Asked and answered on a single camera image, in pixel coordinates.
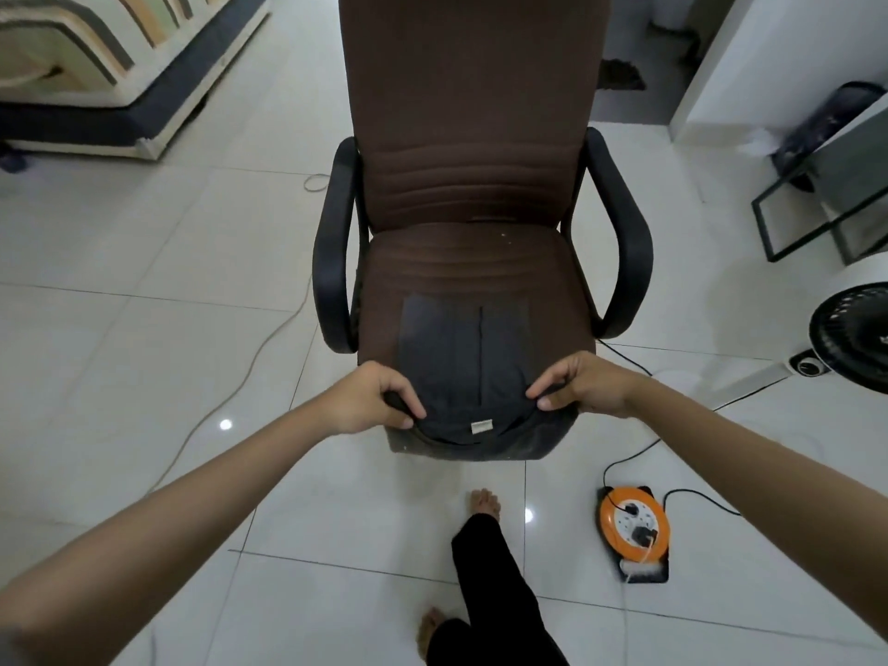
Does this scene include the person's right hand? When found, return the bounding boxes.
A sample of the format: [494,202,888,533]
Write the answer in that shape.
[525,351,631,419]

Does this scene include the person's left hand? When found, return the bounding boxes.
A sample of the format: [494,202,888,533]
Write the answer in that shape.
[332,360,428,438]

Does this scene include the dark grey garment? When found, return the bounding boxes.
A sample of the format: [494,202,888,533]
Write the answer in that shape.
[387,295,581,449]

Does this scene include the person's right forearm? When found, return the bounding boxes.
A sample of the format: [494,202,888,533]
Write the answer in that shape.
[621,373,888,628]

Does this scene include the person's left forearm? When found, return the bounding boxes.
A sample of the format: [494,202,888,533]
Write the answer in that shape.
[0,394,344,666]

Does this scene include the person's right foot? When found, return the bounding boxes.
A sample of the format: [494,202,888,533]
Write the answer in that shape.
[468,488,502,526]

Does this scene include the person's foot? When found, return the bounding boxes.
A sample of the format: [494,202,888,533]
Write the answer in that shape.
[418,606,449,656]
[468,488,502,526]

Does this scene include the black trousers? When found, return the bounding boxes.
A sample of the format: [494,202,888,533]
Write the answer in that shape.
[426,512,571,666]

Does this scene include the person's left foot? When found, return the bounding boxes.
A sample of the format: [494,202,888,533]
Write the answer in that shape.
[418,606,449,656]

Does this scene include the brown office chair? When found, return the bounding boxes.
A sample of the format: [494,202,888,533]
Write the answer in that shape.
[312,0,655,464]

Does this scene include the white standing fan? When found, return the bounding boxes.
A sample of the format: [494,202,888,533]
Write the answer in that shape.
[652,265,888,414]

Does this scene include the dark door mat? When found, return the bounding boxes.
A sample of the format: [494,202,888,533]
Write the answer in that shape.
[597,58,648,93]

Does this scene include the black bag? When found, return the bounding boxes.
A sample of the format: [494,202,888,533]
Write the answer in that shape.
[771,80,887,194]

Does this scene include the bed with dark base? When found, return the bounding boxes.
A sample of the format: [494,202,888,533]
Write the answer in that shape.
[0,0,273,161]

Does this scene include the striped blanket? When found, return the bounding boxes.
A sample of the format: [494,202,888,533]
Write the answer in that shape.
[0,0,233,110]

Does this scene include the black fan cable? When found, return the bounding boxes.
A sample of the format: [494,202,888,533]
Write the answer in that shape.
[595,338,654,378]

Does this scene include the orange cable reel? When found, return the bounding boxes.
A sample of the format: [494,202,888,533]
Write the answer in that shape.
[596,484,673,585]

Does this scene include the black power cable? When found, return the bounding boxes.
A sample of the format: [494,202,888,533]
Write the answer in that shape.
[601,437,743,517]

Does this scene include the thin white floor cable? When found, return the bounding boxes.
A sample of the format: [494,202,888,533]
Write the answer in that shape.
[144,172,335,494]

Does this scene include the white power cable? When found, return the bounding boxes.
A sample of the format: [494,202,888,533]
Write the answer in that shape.
[619,563,656,666]

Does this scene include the white table with black frame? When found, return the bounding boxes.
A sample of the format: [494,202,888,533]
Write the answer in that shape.
[751,97,888,266]

